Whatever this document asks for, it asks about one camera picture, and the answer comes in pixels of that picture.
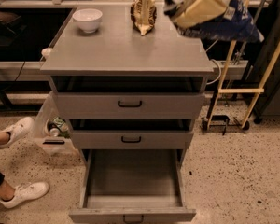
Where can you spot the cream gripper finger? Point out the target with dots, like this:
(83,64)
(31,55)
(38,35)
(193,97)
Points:
(193,12)

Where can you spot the brown gold chip bag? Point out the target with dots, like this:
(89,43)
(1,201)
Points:
(143,15)

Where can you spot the wooden ladder frame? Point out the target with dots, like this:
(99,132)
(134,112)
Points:
(210,117)

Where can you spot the grey drawer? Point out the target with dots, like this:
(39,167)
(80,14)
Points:
(131,139)
(128,105)
(132,187)

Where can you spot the grey top drawer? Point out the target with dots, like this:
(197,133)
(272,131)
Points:
(128,105)

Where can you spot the clear plastic trash bag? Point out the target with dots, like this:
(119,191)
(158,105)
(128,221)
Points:
(50,131)

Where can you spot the grey bottom drawer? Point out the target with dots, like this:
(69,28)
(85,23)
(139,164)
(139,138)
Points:
(132,187)

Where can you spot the white ceramic bowl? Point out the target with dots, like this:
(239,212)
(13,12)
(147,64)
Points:
(88,20)

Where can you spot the upper white sneaker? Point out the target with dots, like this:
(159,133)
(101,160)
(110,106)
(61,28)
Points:
(18,130)

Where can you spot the white sneaker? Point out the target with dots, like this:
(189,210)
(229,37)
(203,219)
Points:
(26,192)
(18,130)

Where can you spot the grey middle drawer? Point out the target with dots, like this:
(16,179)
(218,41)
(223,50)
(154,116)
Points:
(131,139)

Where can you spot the person's lower leg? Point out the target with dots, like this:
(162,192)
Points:
(6,190)

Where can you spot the grey drawer cabinet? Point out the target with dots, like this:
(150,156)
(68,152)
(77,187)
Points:
(117,59)

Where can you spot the blue chip bag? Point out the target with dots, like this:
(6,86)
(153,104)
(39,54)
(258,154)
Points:
(236,23)

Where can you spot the lower white sneaker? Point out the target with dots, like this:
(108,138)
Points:
(26,192)

